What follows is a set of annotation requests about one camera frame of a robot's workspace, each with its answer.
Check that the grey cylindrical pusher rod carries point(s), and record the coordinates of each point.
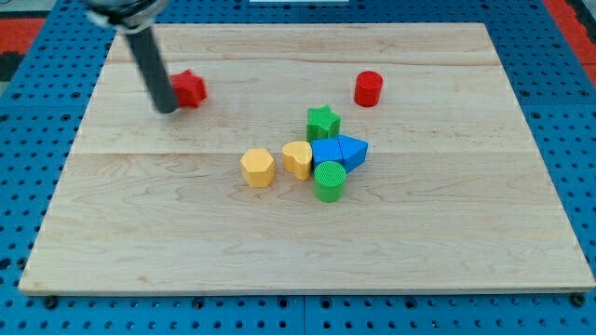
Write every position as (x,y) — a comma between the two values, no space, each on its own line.
(145,52)

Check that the red star block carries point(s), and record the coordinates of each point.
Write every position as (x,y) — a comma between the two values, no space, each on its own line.
(189,88)

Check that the green star block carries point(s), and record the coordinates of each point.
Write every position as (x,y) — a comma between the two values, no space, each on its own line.
(322,123)

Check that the yellow hexagon block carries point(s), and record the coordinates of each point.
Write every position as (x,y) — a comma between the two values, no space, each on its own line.
(258,167)

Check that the yellow heart block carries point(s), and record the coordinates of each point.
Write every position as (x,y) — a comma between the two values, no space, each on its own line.
(297,159)

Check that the green cylinder block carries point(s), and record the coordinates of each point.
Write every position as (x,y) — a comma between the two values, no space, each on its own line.
(329,181)

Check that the blue triangle block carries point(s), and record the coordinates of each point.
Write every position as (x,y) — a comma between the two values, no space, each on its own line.
(353,151)

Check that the red cylinder block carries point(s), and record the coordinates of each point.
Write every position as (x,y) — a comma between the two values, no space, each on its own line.
(368,88)

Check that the wooden board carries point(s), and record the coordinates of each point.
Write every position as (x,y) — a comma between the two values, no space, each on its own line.
(453,198)

